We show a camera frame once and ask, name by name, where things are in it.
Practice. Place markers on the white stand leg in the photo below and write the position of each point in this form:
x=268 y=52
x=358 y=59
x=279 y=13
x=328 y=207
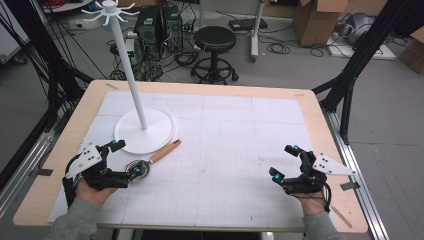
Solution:
x=256 y=30

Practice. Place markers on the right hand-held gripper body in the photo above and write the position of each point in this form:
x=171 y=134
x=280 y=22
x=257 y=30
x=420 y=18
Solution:
x=311 y=178

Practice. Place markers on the flat black device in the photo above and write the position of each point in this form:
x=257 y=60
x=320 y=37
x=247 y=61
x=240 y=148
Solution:
x=248 y=24

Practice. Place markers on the large open cardboard box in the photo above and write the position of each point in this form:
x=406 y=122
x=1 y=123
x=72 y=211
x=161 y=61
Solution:
x=315 y=23

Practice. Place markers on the black round stool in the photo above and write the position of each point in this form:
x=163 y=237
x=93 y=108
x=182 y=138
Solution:
x=215 y=38

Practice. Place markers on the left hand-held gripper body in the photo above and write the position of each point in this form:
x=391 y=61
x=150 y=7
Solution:
x=85 y=160

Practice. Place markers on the grey rounded appliance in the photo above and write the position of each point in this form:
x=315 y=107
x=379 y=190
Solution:
x=358 y=28

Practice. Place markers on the small cardboard box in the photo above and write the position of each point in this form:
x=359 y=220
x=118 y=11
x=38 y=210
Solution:
x=413 y=53

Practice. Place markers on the white flat board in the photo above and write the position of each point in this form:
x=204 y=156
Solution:
x=383 y=53

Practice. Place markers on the black computer tower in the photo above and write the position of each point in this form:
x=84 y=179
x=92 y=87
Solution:
x=146 y=28
x=173 y=28

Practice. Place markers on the person's left hand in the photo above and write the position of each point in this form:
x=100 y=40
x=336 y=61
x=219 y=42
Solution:
x=95 y=195

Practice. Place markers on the aluminium rail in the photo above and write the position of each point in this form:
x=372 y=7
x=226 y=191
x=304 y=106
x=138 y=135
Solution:
x=23 y=166
x=360 y=186

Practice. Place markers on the thin wooden stick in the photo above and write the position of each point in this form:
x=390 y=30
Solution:
x=341 y=217

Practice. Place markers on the black tape piece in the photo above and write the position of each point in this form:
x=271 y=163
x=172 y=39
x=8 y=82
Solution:
x=45 y=172
x=350 y=186

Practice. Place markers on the white hook stand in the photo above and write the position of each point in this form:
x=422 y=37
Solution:
x=146 y=135

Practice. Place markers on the white grid mat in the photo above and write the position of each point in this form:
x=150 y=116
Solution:
x=216 y=140

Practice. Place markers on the white cabinet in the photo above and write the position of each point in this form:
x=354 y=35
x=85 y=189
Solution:
x=11 y=36

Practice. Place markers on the person's right hand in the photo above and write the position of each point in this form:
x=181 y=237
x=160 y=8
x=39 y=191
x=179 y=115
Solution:
x=311 y=203

